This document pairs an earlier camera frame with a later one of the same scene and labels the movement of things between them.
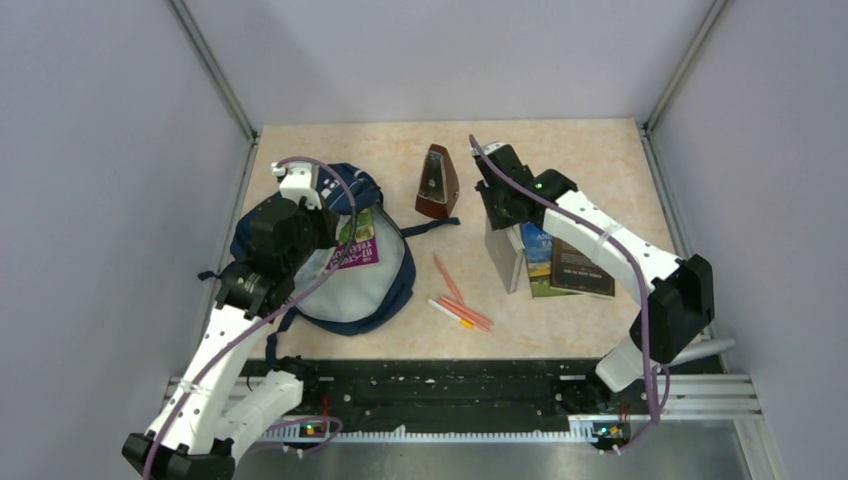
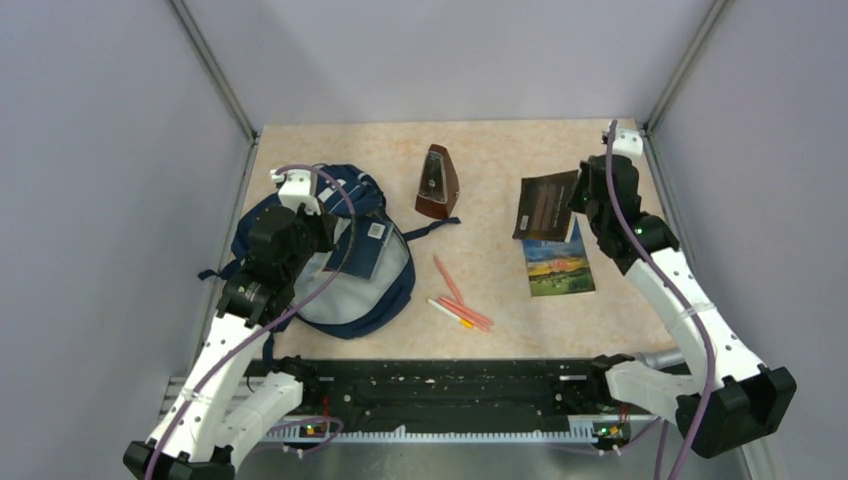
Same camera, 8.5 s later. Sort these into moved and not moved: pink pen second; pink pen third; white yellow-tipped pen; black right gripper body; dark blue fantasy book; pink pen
Moved: dark blue fantasy book; black right gripper body
Not moved: white yellow-tipped pen; pink pen; pink pen third; pink pen second
